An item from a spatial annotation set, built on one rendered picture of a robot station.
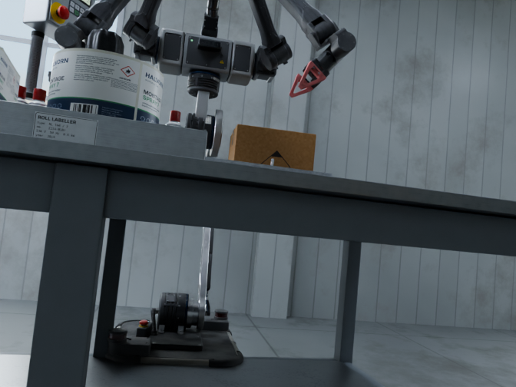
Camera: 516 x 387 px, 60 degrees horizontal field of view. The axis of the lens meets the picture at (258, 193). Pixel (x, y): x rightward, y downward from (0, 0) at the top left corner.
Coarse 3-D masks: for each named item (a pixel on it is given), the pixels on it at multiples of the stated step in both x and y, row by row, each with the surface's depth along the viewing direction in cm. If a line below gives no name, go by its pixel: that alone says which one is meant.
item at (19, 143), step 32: (64, 160) 52; (96, 160) 51; (128, 160) 52; (160, 160) 53; (192, 160) 54; (320, 192) 60; (352, 192) 59; (384, 192) 60; (416, 192) 61; (448, 192) 63
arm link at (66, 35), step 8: (72, 24) 116; (56, 32) 115; (64, 32) 116; (72, 32) 116; (80, 32) 117; (56, 40) 115; (64, 40) 115; (72, 40) 116; (80, 40) 120; (64, 48) 117
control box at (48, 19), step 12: (36, 0) 131; (48, 0) 129; (60, 0) 132; (72, 0) 137; (24, 12) 132; (36, 12) 130; (48, 12) 129; (36, 24) 131; (48, 24) 131; (60, 24) 133; (48, 36) 140
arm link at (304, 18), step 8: (280, 0) 142; (288, 0) 138; (296, 0) 137; (304, 0) 138; (288, 8) 141; (296, 8) 137; (304, 8) 136; (312, 8) 136; (296, 16) 139; (304, 16) 135; (312, 16) 135; (320, 16) 135; (304, 24) 136; (312, 24) 134; (320, 24) 134; (328, 24) 134; (304, 32) 139; (320, 32) 133; (328, 32) 134; (320, 40) 134
